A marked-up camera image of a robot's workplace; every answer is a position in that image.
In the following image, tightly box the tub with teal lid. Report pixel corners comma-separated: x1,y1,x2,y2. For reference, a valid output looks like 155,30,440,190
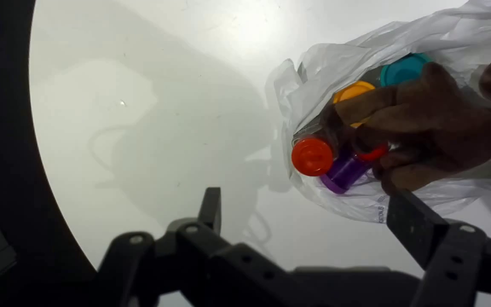
378,52,433,89

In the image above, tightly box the white plastic bag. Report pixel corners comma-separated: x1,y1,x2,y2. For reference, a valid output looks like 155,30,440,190
264,0,491,226

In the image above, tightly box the yellow tub with orange lid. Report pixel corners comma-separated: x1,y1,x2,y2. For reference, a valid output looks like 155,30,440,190
290,135,337,180

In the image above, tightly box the purple container with holed lid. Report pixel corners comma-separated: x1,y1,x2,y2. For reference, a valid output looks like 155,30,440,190
319,144,375,197

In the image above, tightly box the brown moose plush toy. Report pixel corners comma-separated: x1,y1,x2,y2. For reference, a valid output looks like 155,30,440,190
326,57,491,197

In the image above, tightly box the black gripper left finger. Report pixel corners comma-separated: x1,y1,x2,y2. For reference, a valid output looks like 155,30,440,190
97,187,293,307

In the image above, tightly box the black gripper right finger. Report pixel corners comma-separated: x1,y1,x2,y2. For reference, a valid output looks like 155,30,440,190
385,190,491,307

